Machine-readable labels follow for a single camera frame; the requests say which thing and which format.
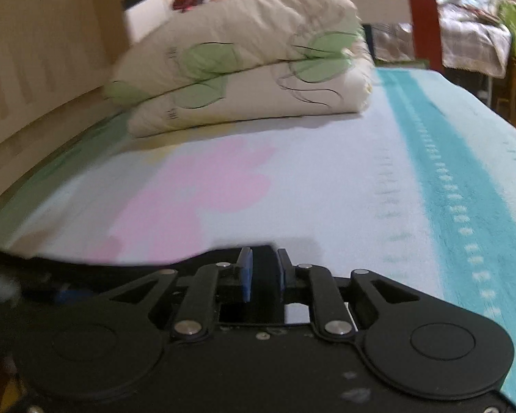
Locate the wooden bed headboard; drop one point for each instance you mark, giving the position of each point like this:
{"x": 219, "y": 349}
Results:
{"x": 30, "y": 73}

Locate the flower printed bed blanket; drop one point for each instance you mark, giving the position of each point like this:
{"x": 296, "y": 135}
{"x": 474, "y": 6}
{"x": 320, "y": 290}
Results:
{"x": 327, "y": 172}

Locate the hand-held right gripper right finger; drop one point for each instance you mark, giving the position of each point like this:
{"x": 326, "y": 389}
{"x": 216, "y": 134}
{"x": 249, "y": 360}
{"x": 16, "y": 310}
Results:
{"x": 280, "y": 274}

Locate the leaf printed folded quilt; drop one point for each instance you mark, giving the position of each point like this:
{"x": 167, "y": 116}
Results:
{"x": 249, "y": 60}

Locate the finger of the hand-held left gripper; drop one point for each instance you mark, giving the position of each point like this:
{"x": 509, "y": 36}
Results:
{"x": 66, "y": 297}

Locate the bed with crumpled bedding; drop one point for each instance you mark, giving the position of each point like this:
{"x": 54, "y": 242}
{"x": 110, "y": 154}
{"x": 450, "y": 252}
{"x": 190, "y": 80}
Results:
{"x": 460, "y": 21}

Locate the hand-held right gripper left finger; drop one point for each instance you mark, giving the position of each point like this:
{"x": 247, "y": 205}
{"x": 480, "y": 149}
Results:
{"x": 246, "y": 277}

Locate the red-brown wooden post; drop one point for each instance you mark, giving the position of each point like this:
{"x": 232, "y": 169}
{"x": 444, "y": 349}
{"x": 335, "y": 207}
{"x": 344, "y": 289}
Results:
{"x": 425, "y": 30}

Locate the black pants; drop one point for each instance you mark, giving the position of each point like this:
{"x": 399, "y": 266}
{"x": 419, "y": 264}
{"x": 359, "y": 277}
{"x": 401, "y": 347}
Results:
{"x": 112, "y": 272}

